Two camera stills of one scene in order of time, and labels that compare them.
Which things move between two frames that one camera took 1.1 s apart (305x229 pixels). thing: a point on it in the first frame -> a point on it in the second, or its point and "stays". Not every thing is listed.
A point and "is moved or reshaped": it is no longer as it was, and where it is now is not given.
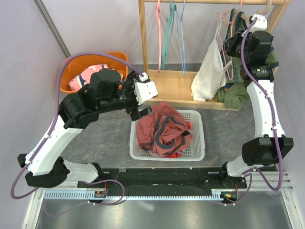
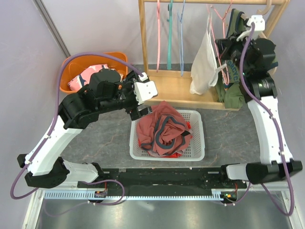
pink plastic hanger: [158, 21] stays
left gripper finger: [144, 110] stays
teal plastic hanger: [173, 9] is moved or reshaped
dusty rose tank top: [164, 132] stays
